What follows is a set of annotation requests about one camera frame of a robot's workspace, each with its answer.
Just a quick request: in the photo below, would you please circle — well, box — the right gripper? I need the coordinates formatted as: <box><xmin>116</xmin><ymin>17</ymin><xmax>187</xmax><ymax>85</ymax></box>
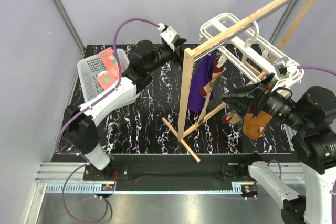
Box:
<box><xmin>221</xmin><ymin>71</ymin><xmax>310</xmax><ymax>131</ymax></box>

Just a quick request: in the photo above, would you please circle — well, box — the striped beige sock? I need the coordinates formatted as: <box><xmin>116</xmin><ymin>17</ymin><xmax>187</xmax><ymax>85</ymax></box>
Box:
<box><xmin>222</xmin><ymin>112</ymin><xmax>243</xmax><ymax>125</ymax></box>
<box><xmin>198</xmin><ymin>59</ymin><xmax>224</xmax><ymax>125</ymax></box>

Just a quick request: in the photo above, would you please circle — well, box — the white clip hanger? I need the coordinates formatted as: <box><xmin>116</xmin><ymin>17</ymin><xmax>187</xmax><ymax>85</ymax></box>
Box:
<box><xmin>198</xmin><ymin>12</ymin><xmax>305</xmax><ymax>91</ymax></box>

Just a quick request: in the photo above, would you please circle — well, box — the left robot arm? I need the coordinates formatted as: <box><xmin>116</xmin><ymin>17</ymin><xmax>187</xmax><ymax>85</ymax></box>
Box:
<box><xmin>61</xmin><ymin>38</ymin><xmax>186</xmax><ymax>180</ymax></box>

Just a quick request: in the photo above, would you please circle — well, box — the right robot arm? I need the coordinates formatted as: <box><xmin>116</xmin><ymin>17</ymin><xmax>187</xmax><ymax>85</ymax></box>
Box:
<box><xmin>222</xmin><ymin>74</ymin><xmax>335</xmax><ymax>223</ymax></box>

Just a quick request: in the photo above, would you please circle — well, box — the purple sock pair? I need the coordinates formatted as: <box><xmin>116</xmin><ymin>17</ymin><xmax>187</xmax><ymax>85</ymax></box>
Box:
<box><xmin>187</xmin><ymin>52</ymin><xmax>215</xmax><ymax>112</ymax></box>

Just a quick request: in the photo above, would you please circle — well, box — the orange sock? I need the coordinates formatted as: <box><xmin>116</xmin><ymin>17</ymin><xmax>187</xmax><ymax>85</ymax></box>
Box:
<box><xmin>243</xmin><ymin>111</ymin><xmax>272</xmax><ymax>140</ymax></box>

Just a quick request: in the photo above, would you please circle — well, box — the pink dotted sock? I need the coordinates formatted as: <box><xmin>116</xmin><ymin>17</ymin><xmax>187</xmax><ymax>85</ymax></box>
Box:
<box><xmin>98</xmin><ymin>47</ymin><xmax>119</xmax><ymax>79</ymax></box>
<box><xmin>97</xmin><ymin>70</ymin><xmax>119</xmax><ymax>90</ymax></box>

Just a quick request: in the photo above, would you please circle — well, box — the white plastic basket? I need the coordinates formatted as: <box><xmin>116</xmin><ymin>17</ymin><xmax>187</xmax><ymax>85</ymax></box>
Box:
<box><xmin>77</xmin><ymin>47</ymin><xmax>139</xmax><ymax>110</ymax></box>

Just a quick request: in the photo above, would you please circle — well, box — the wooden clothes rack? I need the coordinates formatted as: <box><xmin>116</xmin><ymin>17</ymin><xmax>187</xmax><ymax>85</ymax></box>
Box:
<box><xmin>163</xmin><ymin>0</ymin><xmax>315</xmax><ymax>163</ymax></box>

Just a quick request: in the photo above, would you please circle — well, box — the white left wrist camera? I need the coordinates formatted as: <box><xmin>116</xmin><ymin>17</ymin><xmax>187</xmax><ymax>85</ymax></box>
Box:
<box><xmin>158</xmin><ymin>23</ymin><xmax>180</xmax><ymax>51</ymax></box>

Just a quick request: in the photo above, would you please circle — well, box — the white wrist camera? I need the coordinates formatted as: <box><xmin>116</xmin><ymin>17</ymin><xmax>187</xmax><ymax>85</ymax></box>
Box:
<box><xmin>158</xmin><ymin>23</ymin><xmax>180</xmax><ymax>51</ymax></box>
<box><xmin>273</xmin><ymin>57</ymin><xmax>304</xmax><ymax>89</ymax></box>

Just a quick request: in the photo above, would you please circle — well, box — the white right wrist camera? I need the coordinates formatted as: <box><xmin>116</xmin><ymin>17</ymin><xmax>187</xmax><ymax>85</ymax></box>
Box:
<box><xmin>273</xmin><ymin>57</ymin><xmax>304</xmax><ymax>89</ymax></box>

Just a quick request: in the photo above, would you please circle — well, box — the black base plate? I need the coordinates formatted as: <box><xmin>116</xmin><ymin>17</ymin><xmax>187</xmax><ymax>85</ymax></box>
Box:
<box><xmin>83</xmin><ymin>153</ymin><xmax>297</xmax><ymax>192</ymax></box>

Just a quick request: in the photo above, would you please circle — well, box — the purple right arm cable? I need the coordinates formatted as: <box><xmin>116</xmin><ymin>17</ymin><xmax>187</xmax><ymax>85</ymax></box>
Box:
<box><xmin>266</xmin><ymin>64</ymin><xmax>336</xmax><ymax>224</ymax></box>

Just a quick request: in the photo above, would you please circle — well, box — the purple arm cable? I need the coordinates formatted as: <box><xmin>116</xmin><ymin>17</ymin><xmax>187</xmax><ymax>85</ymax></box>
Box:
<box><xmin>55</xmin><ymin>18</ymin><xmax>162</xmax><ymax>222</ymax></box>
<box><xmin>266</xmin><ymin>64</ymin><xmax>336</xmax><ymax>224</ymax></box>

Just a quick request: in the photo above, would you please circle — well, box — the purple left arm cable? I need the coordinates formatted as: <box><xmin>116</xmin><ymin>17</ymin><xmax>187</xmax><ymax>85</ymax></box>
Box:
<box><xmin>55</xmin><ymin>18</ymin><xmax>162</xmax><ymax>222</ymax></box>

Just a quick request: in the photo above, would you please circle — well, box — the aluminium rail frame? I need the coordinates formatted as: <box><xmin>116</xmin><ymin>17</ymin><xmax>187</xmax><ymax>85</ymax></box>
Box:
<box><xmin>23</xmin><ymin>162</ymin><xmax>305</xmax><ymax>224</ymax></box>

